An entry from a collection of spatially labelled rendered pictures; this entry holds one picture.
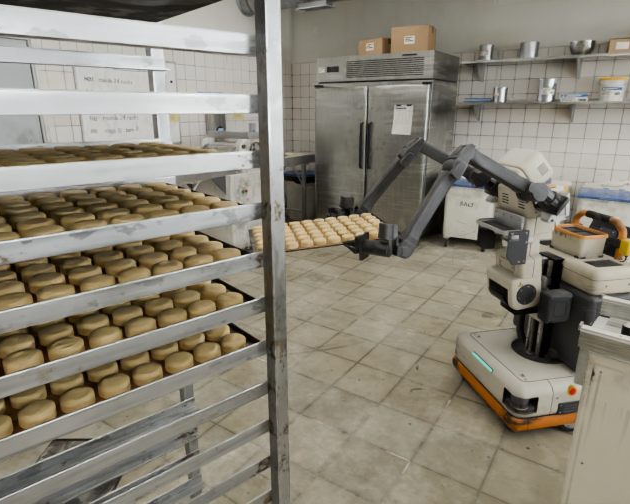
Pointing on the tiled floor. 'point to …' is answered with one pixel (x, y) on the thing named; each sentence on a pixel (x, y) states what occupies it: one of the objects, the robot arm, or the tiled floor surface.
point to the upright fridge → (382, 129)
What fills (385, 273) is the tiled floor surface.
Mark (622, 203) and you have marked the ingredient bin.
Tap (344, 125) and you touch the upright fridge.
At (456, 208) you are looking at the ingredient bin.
